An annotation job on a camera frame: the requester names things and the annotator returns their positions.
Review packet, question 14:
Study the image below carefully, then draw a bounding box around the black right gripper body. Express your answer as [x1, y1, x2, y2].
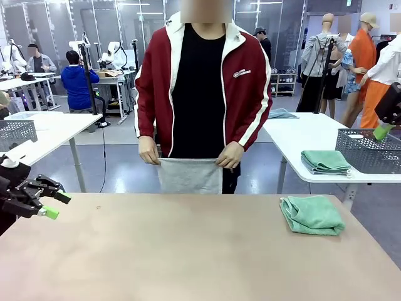
[374, 82, 401, 125]

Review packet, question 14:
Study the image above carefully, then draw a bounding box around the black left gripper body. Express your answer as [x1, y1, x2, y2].
[0, 162, 42, 219]

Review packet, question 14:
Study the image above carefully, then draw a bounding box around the green terry towel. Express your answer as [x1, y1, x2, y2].
[279, 194, 346, 236]
[301, 150, 352, 172]

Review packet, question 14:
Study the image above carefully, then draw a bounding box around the light grey towel with loop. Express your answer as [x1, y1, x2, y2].
[302, 165, 353, 177]
[156, 157, 224, 195]

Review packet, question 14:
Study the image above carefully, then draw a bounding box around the red sleeved left forearm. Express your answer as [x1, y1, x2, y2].
[235, 96, 274, 149]

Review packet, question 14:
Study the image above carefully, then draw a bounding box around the red sleeved right forearm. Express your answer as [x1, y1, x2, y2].
[134, 93, 158, 139]

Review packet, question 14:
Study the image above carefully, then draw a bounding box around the grey perforated plastic basket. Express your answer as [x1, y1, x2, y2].
[335, 127, 401, 175]
[0, 119, 39, 152]

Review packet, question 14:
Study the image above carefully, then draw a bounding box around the person's right hand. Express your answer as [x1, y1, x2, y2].
[138, 136, 162, 166]

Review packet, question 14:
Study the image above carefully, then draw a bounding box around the person's left hand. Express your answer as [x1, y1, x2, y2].
[215, 140, 246, 169]

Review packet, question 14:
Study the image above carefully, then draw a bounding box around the mannequin in white top, orange trousers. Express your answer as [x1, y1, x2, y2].
[358, 29, 401, 130]

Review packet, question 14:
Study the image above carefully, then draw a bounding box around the mannequin in orange shirt, cap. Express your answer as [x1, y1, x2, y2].
[343, 12, 379, 127]

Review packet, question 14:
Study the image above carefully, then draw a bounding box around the figure in blue floral top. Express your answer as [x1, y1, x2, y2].
[322, 15, 362, 102]

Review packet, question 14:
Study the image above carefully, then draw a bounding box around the white table with grey leg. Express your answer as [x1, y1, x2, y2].
[0, 111, 103, 193]

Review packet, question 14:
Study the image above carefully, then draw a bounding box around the white plastic bin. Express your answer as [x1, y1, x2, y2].
[3, 111, 36, 122]

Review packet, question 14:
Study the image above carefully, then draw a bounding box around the black tripod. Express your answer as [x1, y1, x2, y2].
[312, 33, 336, 114]

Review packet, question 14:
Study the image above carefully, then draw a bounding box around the white table with rounded corner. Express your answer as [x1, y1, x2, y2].
[262, 112, 401, 214]

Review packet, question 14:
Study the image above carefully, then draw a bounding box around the mannequin in grey shirt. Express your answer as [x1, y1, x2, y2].
[299, 13, 348, 111]

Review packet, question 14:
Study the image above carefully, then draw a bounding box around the blue grey towel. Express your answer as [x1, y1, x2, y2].
[268, 107, 300, 121]

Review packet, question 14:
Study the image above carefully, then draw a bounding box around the person in blue hoodie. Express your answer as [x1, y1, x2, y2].
[60, 50, 102, 114]

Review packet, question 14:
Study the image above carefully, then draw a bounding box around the wooden shoe shelf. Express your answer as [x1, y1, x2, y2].
[269, 72, 298, 98]

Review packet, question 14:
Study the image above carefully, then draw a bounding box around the seated person in grey jacket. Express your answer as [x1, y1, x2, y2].
[26, 43, 58, 75]

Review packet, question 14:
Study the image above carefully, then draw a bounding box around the brown cardboard box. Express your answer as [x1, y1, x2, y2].
[95, 69, 123, 78]

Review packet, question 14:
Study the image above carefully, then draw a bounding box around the person in black with cap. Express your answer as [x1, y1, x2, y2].
[253, 26, 273, 64]

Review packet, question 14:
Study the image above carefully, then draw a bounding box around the person in red jacket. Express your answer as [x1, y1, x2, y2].
[133, 11, 274, 195]

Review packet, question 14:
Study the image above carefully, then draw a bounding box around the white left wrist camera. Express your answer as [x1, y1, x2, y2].
[0, 153, 20, 169]

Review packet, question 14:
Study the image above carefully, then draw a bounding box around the black camera stand pole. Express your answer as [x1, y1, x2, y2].
[69, 38, 99, 116]

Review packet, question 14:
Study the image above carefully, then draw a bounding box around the white robot with black cable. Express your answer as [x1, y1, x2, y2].
[0, 38, 28, 77]

